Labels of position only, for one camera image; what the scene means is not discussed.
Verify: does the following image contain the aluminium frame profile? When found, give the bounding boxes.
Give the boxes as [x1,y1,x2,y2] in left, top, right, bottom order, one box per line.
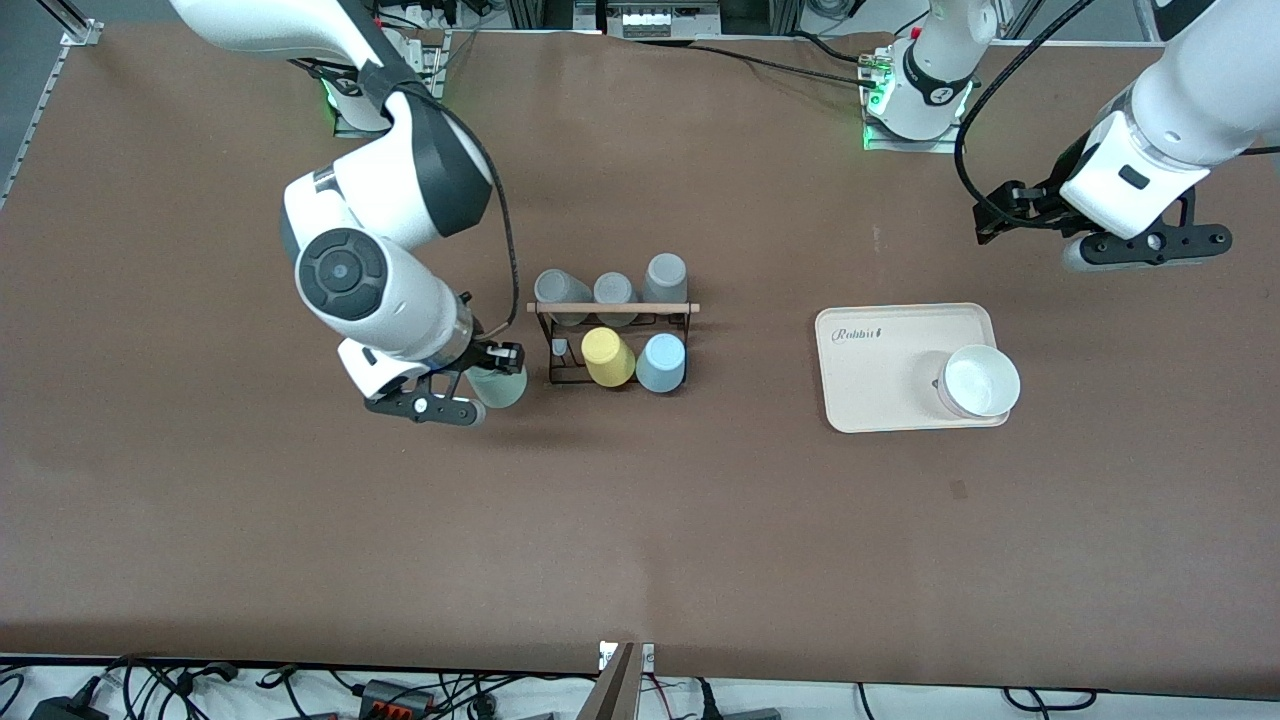
[0,0,104,211]

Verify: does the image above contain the white marker tag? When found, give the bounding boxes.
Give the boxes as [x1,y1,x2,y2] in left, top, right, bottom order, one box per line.
[598,641,657,673]

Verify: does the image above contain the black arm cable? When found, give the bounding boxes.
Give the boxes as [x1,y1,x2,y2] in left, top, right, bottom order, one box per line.
[953,0,1099,216]
[395,80,521,336]

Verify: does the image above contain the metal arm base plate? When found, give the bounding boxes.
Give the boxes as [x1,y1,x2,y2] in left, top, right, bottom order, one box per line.
[860,45,967,154]
[333,28,453,139]

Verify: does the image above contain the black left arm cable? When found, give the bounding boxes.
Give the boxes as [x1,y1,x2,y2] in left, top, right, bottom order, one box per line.
[953,0,1099,216]

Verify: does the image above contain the grey camera stand post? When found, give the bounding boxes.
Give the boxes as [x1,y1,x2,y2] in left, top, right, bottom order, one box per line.
[578,642,641,720]

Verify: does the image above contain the beige tray with Rabbit print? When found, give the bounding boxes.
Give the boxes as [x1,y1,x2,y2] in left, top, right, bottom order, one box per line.
[815,303,1011,434]

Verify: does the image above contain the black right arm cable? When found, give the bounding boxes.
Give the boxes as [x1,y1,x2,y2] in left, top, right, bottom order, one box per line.
[395,80,521,336]

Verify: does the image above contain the black rack with wooden rod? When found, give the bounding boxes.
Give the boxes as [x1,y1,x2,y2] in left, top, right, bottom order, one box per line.
[527,300,701,389]

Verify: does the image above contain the black table cable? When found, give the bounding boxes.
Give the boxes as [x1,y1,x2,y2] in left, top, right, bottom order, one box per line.
[795,28,869,65]
[640,38,881,91]

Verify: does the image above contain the mint green cup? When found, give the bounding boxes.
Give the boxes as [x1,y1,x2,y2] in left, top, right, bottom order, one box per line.
[468,364,529,410]

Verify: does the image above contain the white bowl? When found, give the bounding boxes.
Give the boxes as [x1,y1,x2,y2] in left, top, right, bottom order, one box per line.
[937,344,1022,420]

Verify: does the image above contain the grey power strip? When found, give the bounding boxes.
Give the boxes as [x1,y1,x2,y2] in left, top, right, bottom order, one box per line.
[608,0,723,39]

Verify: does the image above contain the light blue cup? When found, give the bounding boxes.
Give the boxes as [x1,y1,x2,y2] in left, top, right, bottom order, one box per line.
[635,333,688,394]

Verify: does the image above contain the black power strip orange switches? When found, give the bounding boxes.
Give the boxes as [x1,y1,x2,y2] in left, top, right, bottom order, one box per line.
[360,678,436,720]

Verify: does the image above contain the yellow cup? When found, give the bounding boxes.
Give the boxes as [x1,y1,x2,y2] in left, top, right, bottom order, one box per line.
[581,327,638,389]

